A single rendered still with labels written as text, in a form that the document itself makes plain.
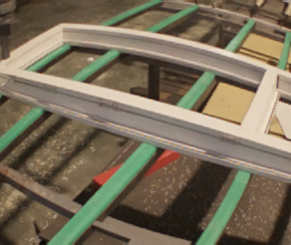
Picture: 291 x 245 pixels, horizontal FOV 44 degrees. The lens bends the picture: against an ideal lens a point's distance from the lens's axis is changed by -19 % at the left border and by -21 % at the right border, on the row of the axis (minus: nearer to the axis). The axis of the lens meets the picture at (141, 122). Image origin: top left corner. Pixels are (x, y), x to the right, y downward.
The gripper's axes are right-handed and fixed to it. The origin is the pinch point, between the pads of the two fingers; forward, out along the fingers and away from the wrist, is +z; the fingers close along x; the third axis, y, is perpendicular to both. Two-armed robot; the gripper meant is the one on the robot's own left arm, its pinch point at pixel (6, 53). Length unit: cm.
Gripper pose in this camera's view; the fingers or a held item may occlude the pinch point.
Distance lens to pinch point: 136.0
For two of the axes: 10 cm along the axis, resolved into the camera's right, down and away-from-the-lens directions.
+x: -8.8, -2.6, 4.1
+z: 0.0, 8.5, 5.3
